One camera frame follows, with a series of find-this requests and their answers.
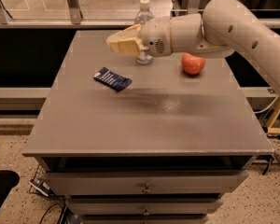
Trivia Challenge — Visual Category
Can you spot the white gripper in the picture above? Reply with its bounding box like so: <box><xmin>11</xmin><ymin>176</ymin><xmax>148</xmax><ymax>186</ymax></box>
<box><xmin>106</xmin><ymin>17</ymin><xmax>173</xmax><ymax>57</ymax></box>

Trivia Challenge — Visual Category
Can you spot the blue rxbar blueberry wrapper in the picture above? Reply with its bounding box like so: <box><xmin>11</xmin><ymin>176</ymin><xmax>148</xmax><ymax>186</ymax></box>
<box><xmin>93</xmin><ymin>67</ymin><xmax>132</xmax><ymax>91</ymax></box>

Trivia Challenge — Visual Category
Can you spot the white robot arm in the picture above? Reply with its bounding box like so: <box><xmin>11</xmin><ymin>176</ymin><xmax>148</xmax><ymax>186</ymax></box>
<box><xmin>106</xmin><ymin>0</ymin><xmax>280</xmax><ymax>97</ymax></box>

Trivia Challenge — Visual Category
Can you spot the clear plastic water bottle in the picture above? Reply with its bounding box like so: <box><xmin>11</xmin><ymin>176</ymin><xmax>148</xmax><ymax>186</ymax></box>
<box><xmin>134</xmin><ymin>0</ymin><xmax>154</xmax><ymax>65</ymax></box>

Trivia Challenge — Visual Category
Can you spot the red apple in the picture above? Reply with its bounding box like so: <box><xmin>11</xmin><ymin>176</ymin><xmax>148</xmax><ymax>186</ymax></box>
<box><xmin>181</xmin><ymin>53</ymin><xmax>206</xmax><ymax>76</ymax></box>

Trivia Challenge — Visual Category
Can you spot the grey drawer cabinet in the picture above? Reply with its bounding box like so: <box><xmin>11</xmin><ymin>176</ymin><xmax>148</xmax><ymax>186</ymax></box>
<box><xmin>24</xmin><ymin>31</ymin><xmax>273</xmax><ymax>224</ymax></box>

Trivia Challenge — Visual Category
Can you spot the top grey drawer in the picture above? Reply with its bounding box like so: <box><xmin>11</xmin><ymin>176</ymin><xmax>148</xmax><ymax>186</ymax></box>
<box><xmin>43</xmin><ymin>171</ymin><xmax>247</xmax><ymax>196</ymax></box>

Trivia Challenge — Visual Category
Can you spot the grey drawer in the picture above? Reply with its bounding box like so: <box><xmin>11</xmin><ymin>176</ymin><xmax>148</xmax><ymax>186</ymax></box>
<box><xmin>67</xmin><ymin>199</ymin><xmax>222</xmax><ymax>216</ymax></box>
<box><xmin>43</xmin><ymin>171</ymin><xmax>247</xmax><ymax>196</ymax></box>

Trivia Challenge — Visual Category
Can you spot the yellow wooden stand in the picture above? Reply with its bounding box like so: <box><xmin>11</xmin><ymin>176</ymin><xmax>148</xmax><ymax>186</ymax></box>
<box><xmin>264</xmin><ymin>101</ymin><xmax>280</xmax><ymax>134</ymax></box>

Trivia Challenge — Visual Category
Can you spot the small device on floor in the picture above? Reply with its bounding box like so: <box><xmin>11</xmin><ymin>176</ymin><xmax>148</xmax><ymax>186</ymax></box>
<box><xmin>29</xmin><ymin>178</ymin><xmax>51</xmax><ymax>197</ymax></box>

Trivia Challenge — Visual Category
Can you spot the middle grey drawer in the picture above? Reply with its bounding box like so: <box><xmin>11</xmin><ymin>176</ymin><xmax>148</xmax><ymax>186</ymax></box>
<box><xmin>67</xmin><ymin>199</ymin><xmax>222</xmax><ymax>216</ymax></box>

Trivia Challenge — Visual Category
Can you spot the metal railing frame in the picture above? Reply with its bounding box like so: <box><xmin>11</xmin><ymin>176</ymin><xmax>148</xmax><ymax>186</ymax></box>
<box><xmin>0</xmin><ymin>0</ymin><xmax>280</xmax><ymax>28</ymax></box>

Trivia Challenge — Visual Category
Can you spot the black cable on floor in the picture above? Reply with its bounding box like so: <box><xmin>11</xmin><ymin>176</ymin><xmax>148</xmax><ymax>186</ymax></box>
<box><xmin>38</xmin><ymin>202</ymin><xmax>69</xmax><ymax>224</ymax></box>

